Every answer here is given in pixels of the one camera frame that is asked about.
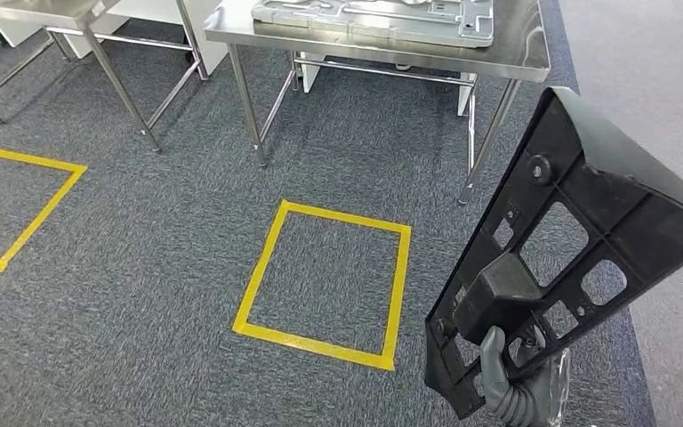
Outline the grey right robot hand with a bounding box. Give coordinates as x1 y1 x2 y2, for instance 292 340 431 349
479 320 573 427

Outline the black plastic plate frame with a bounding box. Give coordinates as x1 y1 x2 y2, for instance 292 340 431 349
423 86 683 421

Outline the stainless steel workbench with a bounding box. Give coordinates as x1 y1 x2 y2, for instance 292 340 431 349
203 0 553 205

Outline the aluminium fixture plate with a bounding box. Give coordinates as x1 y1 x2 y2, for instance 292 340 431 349
251 0 494 49

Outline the steel side table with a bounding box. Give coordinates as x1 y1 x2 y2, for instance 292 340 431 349
0 0 210 155

